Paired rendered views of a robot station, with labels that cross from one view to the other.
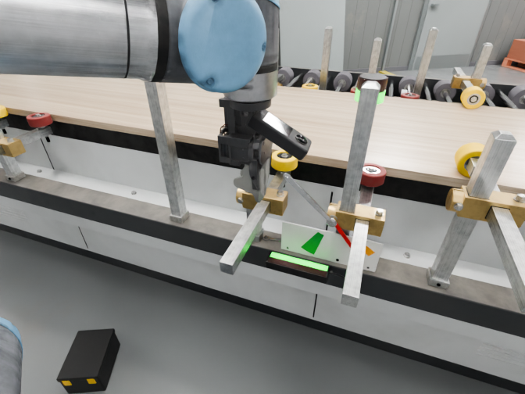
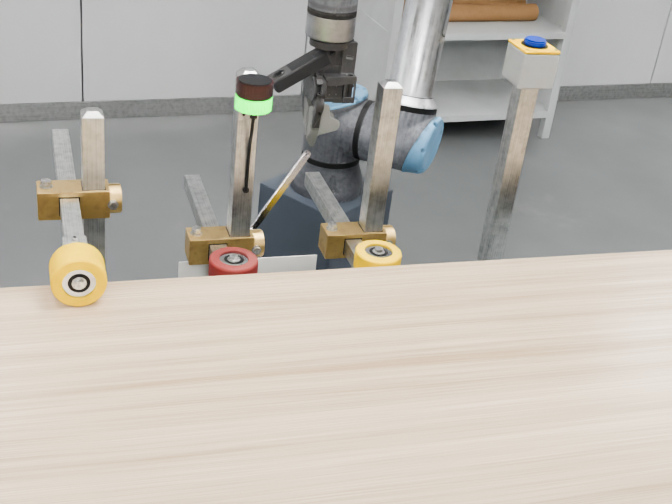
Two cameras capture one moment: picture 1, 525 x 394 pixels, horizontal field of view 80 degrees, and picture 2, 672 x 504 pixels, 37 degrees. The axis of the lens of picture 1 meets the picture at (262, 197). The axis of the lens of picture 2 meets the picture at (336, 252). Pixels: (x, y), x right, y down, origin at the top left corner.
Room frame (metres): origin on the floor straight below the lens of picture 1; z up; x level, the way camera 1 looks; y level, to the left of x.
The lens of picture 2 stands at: (1.93, -1.06, 1.72)
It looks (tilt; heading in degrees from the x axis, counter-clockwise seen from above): 29 degrees down; 140
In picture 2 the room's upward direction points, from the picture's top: 7 degrees clockwise
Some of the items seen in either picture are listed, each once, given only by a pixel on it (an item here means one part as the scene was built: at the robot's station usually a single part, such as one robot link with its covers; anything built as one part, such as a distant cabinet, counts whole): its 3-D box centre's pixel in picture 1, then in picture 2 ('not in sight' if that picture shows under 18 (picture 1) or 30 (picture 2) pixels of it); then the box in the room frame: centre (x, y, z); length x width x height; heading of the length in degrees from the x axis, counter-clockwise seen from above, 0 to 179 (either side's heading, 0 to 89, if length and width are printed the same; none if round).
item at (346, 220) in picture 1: (355, 216); (225, 245); (0.62, -0.23, 0.84); 0.13 x 0.06 x 0.05; 70
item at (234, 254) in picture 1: (262, 209); (341, 229); (0.65, 0.00, 0.84); 0.43 x 0.03 x 0.04; 160
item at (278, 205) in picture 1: (262, 198); (357, 239); (0.70, 0.00, 0.84); 0.13 x 0.06 x 0.05; 70
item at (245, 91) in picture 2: (372, 82); (254, 86); (0.67, -0.23, 1.16); 0.06 x 0.06 x 0.02
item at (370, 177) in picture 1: (367, 185); (232, 285); (0.75, -0.30, 0.85); 0.08 x 0.08 x 0.11
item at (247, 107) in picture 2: (369, 94); (253, 101); (0.67, -0.23, 1.13); 0.06 x 0.06 x 0.02
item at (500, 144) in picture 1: (458, 231); (93, 240); (0.54, -0.45, 0.86); 0.03 x 0.03 x 0.48; 70
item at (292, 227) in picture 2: not in sight; (316, 283); (0.10, 0.40, 0.30); 0.25 x 0.25 x 0.60; 14
